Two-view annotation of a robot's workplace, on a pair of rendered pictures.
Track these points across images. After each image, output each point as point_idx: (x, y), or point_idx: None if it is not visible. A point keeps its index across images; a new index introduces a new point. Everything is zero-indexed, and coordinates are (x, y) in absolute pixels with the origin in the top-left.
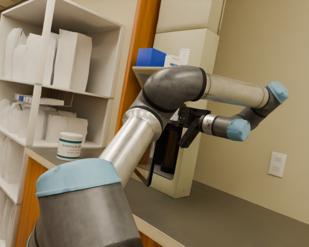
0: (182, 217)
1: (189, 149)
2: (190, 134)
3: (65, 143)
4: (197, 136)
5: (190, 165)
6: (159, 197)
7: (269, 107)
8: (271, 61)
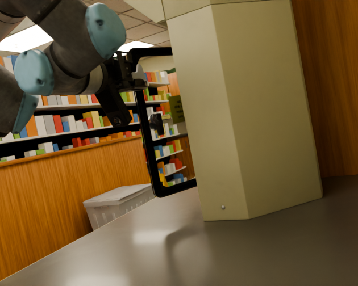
0: (117, 247)
1: (201, 122)
2: (99, 102)
3: None
4: (216, 91)
5: (219, 155)
6: (183, 217)
7: (2, 1)
8: None
